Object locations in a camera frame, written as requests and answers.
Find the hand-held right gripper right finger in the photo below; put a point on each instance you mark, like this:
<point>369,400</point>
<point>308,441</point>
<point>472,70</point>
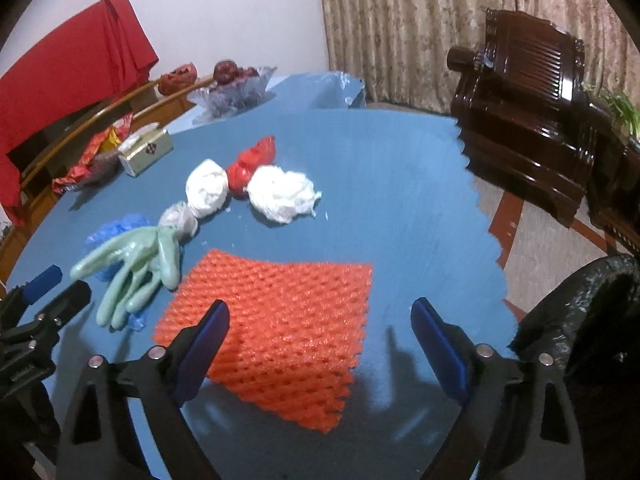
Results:
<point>440,350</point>

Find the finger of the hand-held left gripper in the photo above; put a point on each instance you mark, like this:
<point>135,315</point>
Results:
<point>42,282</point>
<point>70,297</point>

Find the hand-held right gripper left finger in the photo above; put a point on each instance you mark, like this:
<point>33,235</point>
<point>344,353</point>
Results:
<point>205,350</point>

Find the pale green glove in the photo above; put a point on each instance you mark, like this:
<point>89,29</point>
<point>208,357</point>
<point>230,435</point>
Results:
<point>135,265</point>

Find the blue plastic bag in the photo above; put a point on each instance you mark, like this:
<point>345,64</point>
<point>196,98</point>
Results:
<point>112,232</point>

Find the orange foam net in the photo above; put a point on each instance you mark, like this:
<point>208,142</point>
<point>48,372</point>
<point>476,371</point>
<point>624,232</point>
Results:
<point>290,320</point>

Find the grey plastic bag ball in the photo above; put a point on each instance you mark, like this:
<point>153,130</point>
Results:
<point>177,217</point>

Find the trash bin with black liner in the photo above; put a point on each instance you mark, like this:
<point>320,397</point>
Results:
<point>600,335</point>

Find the white plastic bag ball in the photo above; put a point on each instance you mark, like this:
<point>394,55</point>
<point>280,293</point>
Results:
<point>207,187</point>
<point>282,195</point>

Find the red plastic bag ball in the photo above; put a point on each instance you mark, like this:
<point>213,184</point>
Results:
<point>247,165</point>

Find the glass dish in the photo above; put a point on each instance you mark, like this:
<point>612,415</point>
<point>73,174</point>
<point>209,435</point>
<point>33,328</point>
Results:
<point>107,170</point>

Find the pile of red packets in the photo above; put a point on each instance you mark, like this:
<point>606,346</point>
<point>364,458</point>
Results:
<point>95,152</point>

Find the gold white tissue box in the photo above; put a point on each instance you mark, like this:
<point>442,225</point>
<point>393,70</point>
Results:
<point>150,152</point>

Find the light wooden cabinet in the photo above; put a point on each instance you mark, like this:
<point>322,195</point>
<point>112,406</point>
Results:
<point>172,107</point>

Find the red cloth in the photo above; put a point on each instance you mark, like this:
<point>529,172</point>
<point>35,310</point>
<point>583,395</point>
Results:
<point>75,60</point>

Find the dark wooden side table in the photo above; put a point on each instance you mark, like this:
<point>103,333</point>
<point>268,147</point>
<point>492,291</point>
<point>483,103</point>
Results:
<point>617,195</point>

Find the red basket on bench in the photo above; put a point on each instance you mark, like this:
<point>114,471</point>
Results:
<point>177,79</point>

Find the glass fruit bowl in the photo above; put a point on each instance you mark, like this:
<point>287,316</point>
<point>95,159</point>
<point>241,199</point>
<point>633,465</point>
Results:
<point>230,100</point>

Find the dark wooden armchair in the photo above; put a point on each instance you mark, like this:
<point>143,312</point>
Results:
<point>525,110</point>

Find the red apple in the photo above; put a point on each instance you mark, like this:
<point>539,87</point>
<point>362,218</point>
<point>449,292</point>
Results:
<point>247,73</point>
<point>225,71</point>

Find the potted green plant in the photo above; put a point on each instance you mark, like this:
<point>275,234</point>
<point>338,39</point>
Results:
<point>625,107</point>

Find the beige patterned curtain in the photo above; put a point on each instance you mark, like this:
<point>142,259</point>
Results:
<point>400,20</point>

